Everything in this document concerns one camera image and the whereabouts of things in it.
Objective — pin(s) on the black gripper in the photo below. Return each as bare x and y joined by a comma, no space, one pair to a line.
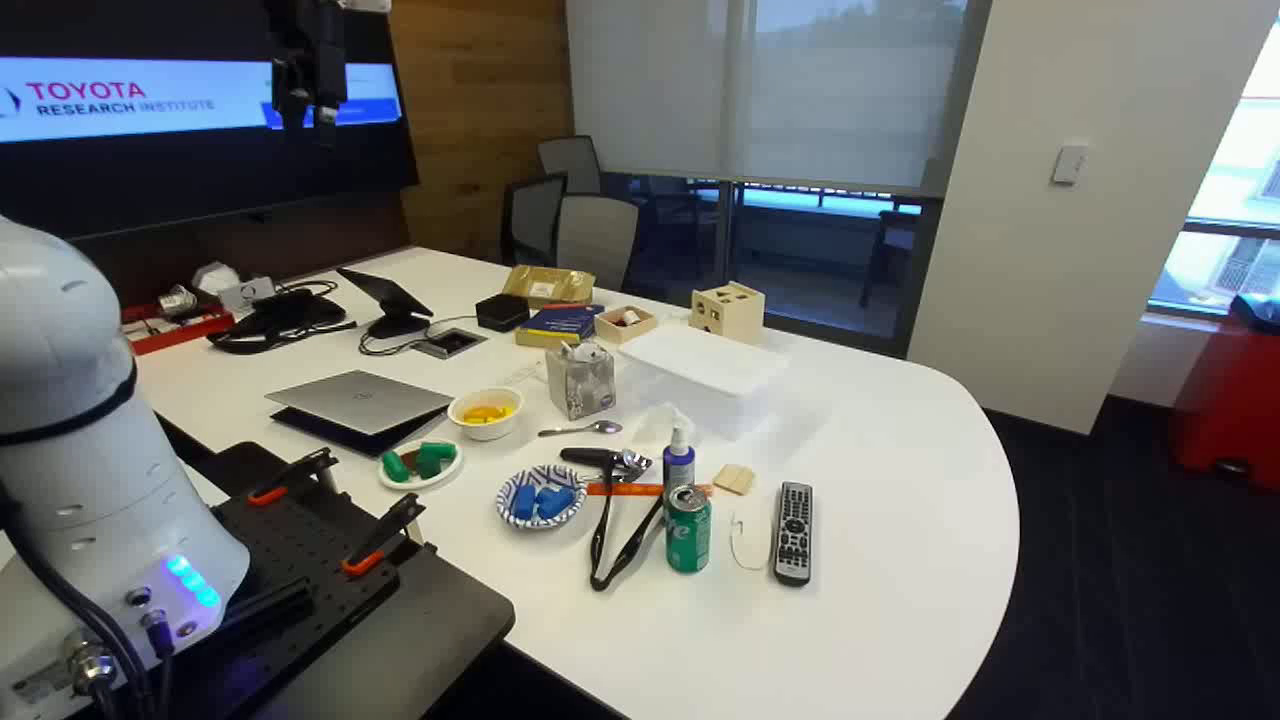
311,44

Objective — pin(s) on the silver Dell laptop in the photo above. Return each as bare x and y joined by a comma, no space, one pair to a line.
359,401

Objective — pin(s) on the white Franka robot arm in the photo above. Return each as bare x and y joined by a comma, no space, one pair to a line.
81,443

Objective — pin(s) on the white adapter pile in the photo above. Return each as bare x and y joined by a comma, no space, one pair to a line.
213,281

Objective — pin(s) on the black tablet stand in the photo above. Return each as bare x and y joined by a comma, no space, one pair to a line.
388,296

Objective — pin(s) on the dark mesh office chair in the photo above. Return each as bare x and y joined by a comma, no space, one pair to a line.
532,219

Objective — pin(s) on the red flat box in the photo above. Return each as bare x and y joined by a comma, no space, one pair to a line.
181,334

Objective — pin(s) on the table power outlet panel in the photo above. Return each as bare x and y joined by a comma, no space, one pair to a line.
450,343

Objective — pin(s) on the grey office chair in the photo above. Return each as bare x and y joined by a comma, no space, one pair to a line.
579,162
597,237

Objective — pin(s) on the small black box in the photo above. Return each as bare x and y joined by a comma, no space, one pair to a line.
503,315

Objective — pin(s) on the cardboard box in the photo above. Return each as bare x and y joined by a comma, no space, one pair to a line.
545,284

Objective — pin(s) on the blue book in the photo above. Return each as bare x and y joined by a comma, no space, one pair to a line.
563,323

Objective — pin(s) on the yellow toy food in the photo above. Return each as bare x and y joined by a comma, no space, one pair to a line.
485,412

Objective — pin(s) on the white bowl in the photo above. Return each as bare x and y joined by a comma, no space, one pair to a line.
485,425

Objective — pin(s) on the black clamp orange tip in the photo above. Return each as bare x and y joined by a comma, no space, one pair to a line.
387,528
296,473

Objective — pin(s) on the small green toy piece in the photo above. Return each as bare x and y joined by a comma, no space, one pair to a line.
392,465

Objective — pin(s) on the large green toy cylinder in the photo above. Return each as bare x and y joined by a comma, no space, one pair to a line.
434,457

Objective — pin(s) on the small wooden tray box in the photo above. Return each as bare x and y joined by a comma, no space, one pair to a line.
627,323

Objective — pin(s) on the white plate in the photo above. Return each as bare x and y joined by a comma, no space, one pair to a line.
425,482

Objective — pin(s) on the metal spoon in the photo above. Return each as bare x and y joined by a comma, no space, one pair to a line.
581,429

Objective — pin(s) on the blue patterned plate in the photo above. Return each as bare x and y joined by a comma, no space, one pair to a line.
505,513

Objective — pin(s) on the blue toy pieces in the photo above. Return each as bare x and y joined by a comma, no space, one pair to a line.
536,500

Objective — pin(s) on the white flat box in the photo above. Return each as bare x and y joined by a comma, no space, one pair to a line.
702,363

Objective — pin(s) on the wooden shape sorter cube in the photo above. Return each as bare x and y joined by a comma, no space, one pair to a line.
728,315

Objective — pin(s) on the white window blind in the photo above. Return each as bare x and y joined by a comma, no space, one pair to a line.
802,93

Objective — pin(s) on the orange marker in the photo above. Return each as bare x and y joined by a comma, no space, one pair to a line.
637,489

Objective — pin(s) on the white spray bottle blue cap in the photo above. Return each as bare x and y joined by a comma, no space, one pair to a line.
679,465

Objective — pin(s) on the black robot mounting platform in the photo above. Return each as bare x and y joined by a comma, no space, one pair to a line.
360,624

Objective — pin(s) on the black tongs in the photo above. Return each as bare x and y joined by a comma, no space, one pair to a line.
600,555

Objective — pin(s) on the flat wooden square block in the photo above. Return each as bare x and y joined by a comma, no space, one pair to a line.
732,476

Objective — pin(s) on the green soda can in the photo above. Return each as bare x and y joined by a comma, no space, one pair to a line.
688,535

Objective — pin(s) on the white hook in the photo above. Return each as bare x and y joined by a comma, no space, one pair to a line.
740,546

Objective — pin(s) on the grey remote control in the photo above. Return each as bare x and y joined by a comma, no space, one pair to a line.
792,535

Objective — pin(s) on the red cabinet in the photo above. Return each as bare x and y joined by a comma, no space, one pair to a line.
1235,401

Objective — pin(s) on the wall TV screen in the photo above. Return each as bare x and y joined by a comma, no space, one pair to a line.
135,175

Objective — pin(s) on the white light switch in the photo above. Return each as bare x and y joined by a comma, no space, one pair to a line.
1068,162

